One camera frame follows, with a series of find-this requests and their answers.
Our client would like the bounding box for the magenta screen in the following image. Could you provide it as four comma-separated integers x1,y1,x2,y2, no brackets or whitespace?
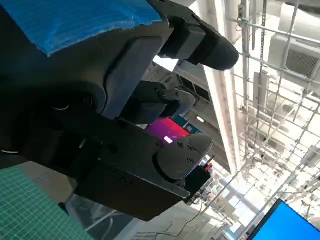
145,117,191,148

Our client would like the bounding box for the white metal scaffold frame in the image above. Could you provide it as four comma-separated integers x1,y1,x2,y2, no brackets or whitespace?
231,0,320,202

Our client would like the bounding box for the blue computer monitor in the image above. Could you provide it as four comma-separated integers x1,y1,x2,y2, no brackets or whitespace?
246,198,320,240

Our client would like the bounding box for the white ceiling air conditioner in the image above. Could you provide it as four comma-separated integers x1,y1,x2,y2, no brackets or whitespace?
270,31,320,79

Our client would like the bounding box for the green cutting mat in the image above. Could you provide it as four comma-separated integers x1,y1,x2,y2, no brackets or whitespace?
0,166,94,240

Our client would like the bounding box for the black equipment box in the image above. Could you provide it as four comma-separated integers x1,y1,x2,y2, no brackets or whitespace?
183,163,212,206

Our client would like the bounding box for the black left hand blue tape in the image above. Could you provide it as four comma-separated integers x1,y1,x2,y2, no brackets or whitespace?
0,0,240,222

